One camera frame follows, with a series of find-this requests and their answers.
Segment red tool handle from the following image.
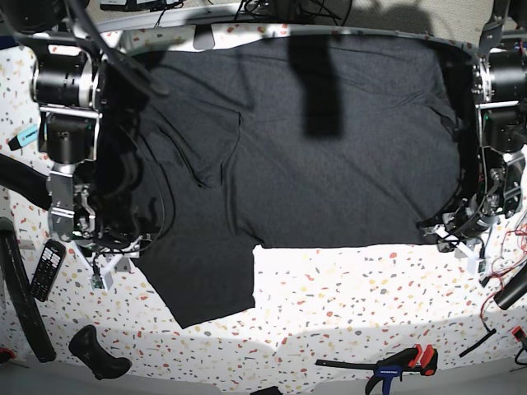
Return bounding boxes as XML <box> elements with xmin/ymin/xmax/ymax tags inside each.
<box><xmin>0</xmin><ymin>347</ymin><xmax>16</xmax><ymax>365</ymax></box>

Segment blue highlighter marker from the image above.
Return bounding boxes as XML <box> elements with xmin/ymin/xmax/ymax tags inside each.
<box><xmin>8</xmin><ymin>125</ymin><xmax>39</xmax><ymax>151</ymax></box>

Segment black cylinder handle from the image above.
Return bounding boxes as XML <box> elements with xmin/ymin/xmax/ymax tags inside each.
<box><xmin>494</xmin><ymin>274</ymin><xmax>526</xmax><ymax>310</ymax></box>

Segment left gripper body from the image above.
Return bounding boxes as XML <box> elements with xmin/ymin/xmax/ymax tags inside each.
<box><xmin>417</xmin><ymin>147</ymin><xmax>525</xmax><ymax>243</ymax></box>

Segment red and black wires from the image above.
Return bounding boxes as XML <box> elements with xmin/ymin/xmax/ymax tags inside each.
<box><xmin>478</xmin><ymin>221</ymin><xmax>527</xmax><ymax>330</ymax></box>

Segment small black rod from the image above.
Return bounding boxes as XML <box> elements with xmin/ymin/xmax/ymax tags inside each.
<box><xmin>459</xmin><ymin>329</ymin><xmax>497</xmax><ymax>358</ymax></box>

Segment blue orange bar clamp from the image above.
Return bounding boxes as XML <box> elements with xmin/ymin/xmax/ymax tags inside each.
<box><xmin>315</xmin><ymin>344</ymin><xmax>439</xmax><ymax>395</ymax></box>

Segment black game controller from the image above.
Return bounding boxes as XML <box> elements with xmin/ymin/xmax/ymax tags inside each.
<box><xmin>68</xmin><ymin>324</ymin><xmax>133</xmax><ymax>380</ymax></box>

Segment black flat strap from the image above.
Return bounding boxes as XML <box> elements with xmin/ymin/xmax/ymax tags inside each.
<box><xmin>0</xmin><ymin>153</ymin><xmax>53</xmax><ymax>209</ymax></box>

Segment dark grey T-shirt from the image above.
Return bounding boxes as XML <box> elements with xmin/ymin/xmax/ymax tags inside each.
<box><xmin>96</xmin><ymin>35</ymin><xmax>460</xmax><ymax>328</ymax></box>

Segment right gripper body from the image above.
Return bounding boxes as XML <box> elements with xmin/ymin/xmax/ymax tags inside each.
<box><xmin>46</xmin><ymin>164</ymin><xmax>141</xmax><ymax>251</ymax></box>

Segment small black box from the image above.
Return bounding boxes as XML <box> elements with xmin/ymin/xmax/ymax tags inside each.
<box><xmin>250</xmin><ymin>386</ymin><xmax>282</xmax><ymax>395</ymax></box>

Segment long black tube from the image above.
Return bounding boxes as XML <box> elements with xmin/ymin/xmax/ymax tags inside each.
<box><xmin>1</xmin><ymin>217</ymin><xmax>57</xmax><ymax>363</ymax></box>

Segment red connector plug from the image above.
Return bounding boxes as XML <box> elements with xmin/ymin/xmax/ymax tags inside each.
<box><xmin>511</xmin><ymin>326</ymin><xmax>527</xmax><ymax>343</ymax></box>

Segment grey monitor stand base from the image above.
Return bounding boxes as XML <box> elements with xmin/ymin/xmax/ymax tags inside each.
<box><xmin>193</xmin><ymin>25</ymin><xmax>216</xmax><ymax>51</ymax></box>

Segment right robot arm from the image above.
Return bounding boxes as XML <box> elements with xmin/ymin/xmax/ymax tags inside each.
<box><xmin>1</xmin><ymin>1</ymin><xmax>145</xmax><ymax>254</ymax></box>

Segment black remote control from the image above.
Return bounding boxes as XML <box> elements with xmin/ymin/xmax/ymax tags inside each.
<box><xmin>30</xmin><ymin>239</ymin><xmax>66</xmax><ymax>302</ymax></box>

